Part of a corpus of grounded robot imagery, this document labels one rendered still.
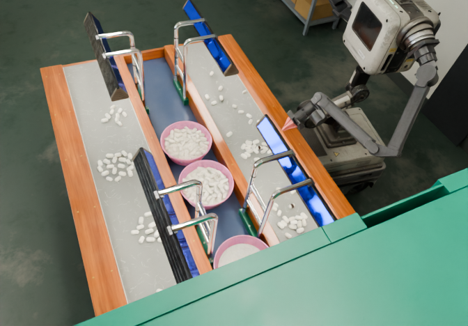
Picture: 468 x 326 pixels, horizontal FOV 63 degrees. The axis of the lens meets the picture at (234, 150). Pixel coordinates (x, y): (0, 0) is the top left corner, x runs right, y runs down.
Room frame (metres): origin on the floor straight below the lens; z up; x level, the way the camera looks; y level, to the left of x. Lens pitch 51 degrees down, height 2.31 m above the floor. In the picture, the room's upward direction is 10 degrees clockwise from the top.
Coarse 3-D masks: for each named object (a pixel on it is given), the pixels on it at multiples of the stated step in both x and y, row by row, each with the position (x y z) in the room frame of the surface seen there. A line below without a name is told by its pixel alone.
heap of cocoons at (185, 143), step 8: (184, 128) 1.34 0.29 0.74; (168, 136) 1.28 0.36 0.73; (176, 136) 1.28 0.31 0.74; (184, 136) 1.29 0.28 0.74; (192, 136) 1.30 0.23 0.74; (200, 136) 1.31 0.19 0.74; (168, 144) 1.21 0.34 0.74; (176, 144) 1.22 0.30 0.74; (184, 144) 1.24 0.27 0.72; (192, 144) 1.24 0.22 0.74; (200, 144) 1.26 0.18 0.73; (168, 152) 1.17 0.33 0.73; (176, 152) 1.17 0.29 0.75; (184, 152) 1.19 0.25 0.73; (192, 152) 1.19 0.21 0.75; (200, 152) 1.20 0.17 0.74
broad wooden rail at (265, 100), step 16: (224, 48) 2.07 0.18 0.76; (240, 48) 2.09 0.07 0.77; (240, 64) 1.93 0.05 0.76; (256, 80) 1.80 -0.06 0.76; (256, 96) 1.67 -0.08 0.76; (272, 96) 1.69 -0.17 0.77; (272, 112) 1.55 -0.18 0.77; (288, 144) 1.34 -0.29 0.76; (304, 144) 1.35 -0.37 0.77; (304, 160) 1.24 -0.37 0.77; (320, 176) 1.16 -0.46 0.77; (320, 192) 1.07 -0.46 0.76; (336, 192) 1.08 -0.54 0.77; (336, 208) 0.99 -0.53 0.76; (352, 208) 1.00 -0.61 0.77
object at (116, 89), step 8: (88, 16) 1.68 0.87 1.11; (88, 24) 1.63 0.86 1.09; (96, 24) 1.63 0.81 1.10; (88, 32) 1.59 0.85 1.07; (96, 32) 1.55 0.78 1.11; (96, 40) 1.50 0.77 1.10; (104, 40) 1.54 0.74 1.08; (96, 48) 1.46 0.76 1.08; (104, 48) 1.44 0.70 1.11; (96, 56) 1.43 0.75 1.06; (104, 64) 1.34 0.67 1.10; (112, 64) 1.35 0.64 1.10; (104, 72) 1.31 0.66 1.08; (112, 72) 1.28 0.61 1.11; (104, 80) 1.28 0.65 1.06; (112, 80) 1.24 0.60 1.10; (120, 80) 1.28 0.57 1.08; (112, 88) 1.20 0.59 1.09; (120, 88) 1.19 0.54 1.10; (112, 96) 1.17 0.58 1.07; (120, 96) 1.19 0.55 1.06; (128, 96) 1.21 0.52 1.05
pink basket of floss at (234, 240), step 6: (228, 240) 0.73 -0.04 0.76; (234, 240) 0.74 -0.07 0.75; (240, 240) 0.75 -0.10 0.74; (252, 240) 0.75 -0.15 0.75; (258, 240) 0.75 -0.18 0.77; (222, 246) 0.70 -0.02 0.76; (228, 246) 0.72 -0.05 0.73; (258, 246) 0.74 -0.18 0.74; (264, 246) 0.73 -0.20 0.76; (216, 252) 0.66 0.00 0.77; (222, 252) 0.69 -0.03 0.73; (216, 258) 0.64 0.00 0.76; (216, 264) 0.62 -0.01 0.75
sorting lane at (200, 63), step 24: (192, 48) 2.04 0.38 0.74; (192, 72) 1.80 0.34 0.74; (216, 72) 1.84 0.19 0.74; (216, 96) 1.63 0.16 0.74; (240, 96) 1.67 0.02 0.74; (216, 120) 1.44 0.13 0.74; (240, 120) 1.47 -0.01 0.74; (240, 144) 1.30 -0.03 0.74; (240, 168) 1.14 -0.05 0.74; (264, 168) 1.17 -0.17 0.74; (264, 192) 1.02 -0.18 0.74; (288, 192) 1.05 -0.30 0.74; (288, 216) 0.91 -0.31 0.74
